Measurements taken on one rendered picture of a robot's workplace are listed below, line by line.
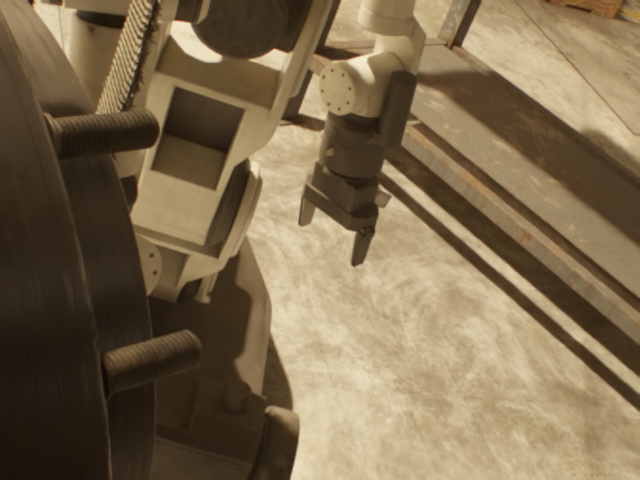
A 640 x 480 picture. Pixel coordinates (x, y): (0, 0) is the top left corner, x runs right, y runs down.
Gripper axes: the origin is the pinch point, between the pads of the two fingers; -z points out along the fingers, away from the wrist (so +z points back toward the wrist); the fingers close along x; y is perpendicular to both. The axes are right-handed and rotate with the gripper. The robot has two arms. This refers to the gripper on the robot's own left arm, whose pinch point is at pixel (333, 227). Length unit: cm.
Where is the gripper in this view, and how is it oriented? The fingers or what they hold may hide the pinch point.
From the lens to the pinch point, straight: 146.2
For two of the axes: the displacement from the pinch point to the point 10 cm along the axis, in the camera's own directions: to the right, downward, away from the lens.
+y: 7.0, -2.9, 6.6
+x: 6.9, 5.2, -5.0
